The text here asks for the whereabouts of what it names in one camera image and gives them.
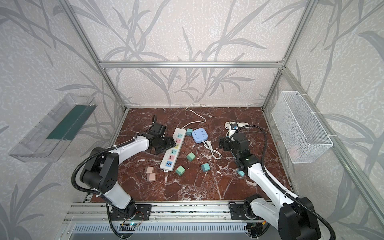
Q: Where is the long white pastel power strip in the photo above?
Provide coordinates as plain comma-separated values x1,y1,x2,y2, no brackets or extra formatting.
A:
160,128,187,172

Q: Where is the light green usb plug cube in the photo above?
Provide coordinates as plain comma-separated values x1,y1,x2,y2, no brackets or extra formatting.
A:
175,166,186,176

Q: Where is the teal usb plug cube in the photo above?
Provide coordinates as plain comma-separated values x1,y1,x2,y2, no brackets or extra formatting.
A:
201,163,211,172

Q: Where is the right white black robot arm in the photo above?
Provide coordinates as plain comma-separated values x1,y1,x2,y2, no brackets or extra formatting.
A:
219,127,336,240

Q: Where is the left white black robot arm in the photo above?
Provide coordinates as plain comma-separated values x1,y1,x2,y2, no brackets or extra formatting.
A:
71,134,176,215

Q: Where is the pink plug cube upper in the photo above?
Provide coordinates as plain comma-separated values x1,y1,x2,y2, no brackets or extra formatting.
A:
145,167,154,175

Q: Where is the pink plug cube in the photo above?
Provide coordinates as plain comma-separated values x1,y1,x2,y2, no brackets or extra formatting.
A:
147,173,156,182
145,167,154,175

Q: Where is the teal plug cube right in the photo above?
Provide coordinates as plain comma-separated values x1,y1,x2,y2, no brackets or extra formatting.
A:
237,170,245,177

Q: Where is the teal plug cube near strip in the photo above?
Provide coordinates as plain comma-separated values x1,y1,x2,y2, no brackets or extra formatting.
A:
186,129,193,136

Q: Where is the pink plug cube lower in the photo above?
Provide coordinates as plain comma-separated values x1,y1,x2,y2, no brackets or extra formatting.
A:
147,173,156,182

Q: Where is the square blue power strip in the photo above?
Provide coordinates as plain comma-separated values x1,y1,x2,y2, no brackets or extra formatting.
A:
192,128,208,144

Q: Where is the blue strip white cable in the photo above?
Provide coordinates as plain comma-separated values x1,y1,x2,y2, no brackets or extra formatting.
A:
203,140,223,160

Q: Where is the white power strip cable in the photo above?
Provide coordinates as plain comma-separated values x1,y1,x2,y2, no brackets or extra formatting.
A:
181,103,208,130

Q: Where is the white wire mesh basket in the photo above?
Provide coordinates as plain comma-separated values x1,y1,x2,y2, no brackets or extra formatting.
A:
272,91,333,164

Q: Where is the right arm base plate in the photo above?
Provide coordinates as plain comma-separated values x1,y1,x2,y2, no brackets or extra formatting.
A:
228,202,256,220

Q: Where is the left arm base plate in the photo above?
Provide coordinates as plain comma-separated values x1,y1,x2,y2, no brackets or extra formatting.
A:
110,204,152,221

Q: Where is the aluminium front rail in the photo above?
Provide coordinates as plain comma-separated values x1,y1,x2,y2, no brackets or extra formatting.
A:
64,201,265,223

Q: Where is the clear plastic wall tray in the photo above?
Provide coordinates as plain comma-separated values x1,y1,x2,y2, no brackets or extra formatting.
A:
9,94,98,163

